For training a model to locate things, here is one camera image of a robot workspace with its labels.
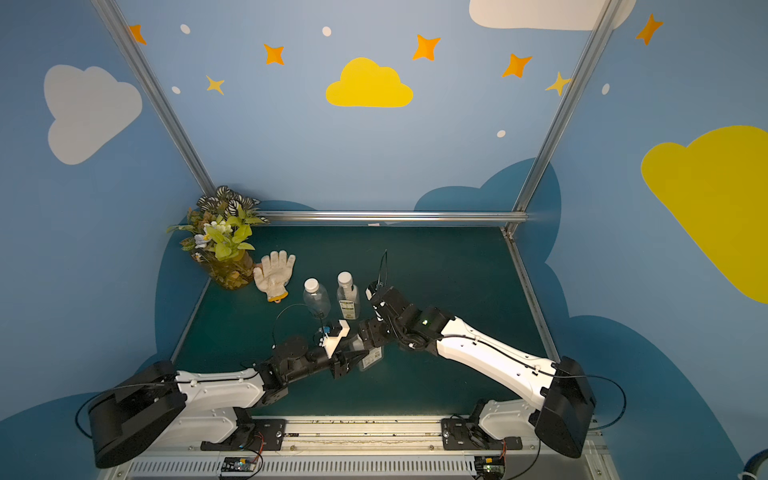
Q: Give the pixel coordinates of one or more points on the right circuit board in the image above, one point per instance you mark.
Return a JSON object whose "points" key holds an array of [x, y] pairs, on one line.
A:
{"points": [[488, 468]]}

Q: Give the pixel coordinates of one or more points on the left side table rail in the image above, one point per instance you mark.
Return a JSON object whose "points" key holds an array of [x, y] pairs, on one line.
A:
{"points": [[189, 322]]}

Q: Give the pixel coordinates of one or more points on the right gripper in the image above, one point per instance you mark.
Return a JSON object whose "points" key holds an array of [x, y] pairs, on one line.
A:
{"points": [[381, 297]]}

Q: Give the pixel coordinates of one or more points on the tall clear labelled bottle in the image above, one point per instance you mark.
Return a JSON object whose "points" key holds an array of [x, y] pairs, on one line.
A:
{"points": [[348, 299]]}

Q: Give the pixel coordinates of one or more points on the square clear plastic bottle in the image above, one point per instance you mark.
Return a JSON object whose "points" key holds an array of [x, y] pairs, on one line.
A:
{"points": [[374, 354]]}

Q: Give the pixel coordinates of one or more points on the aluminium back rail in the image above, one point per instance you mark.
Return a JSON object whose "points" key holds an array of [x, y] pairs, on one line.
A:
{"points": [[394, 216]]}

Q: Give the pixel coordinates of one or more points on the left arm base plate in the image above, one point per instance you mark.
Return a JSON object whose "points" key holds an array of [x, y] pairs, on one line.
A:
{"points": [[260, 435]]}

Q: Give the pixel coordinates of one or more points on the left circuit board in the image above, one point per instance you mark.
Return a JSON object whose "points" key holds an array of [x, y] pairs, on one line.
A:
{"points": [[238, 467]]}

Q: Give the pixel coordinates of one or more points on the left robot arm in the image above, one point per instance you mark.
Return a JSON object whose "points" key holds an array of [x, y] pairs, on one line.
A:
{"points": [[162, 406]]}

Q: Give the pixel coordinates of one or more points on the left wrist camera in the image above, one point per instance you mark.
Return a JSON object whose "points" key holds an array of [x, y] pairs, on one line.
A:
{"points": [[331, 336]]}

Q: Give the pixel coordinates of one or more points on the table rail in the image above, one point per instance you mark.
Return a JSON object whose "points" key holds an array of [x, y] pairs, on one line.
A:
{"points": [[189, 322], [531, 298]]}

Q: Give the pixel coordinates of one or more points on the right aluminium frame post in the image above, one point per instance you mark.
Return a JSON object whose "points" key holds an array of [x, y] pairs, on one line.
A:
{"points": [[582, 73]]}

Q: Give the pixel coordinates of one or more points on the aluminium frame post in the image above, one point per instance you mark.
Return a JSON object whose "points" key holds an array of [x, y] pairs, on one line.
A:
{"points": [[582, 73], [117, 26]]}

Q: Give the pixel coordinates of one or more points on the circuit board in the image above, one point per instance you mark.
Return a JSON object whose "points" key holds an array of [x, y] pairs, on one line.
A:
{"points": [[238, 467], [488, 468]]}

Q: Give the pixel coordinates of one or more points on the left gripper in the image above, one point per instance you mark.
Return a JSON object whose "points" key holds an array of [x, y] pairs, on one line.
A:
{"points": [[349, 360]]}

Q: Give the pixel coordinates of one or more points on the round clear plastic bottle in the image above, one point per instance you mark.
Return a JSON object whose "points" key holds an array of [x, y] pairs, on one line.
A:
{"points": [[318, 303]]}

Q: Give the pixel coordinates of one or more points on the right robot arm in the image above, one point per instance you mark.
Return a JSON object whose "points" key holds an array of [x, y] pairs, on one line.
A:
{"points": [[560, 401]]}

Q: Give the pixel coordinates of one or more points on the white bottle cap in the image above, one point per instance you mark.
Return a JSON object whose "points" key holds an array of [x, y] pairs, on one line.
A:
{"points": [[345, 278], [311, 285]]}

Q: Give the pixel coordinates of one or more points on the right side table rail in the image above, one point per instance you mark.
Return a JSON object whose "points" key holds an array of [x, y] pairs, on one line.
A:
{"points": [[531, 298]]}

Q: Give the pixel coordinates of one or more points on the artificial potted plant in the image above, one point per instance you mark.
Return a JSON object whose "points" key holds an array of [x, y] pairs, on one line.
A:
{"points": [[219, 229]]}

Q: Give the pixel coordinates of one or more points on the left aluminium frame post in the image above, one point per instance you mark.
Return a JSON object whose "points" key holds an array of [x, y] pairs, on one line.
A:
{"points": [[117, 26]]}

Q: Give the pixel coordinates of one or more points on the white knitted work glove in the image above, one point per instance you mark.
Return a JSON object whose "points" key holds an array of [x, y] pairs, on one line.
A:
{"points": [[272, 274]]}

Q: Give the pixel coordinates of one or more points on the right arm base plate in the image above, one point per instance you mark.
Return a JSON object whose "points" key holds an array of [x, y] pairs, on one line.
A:
{"points": [[459, 433]]}

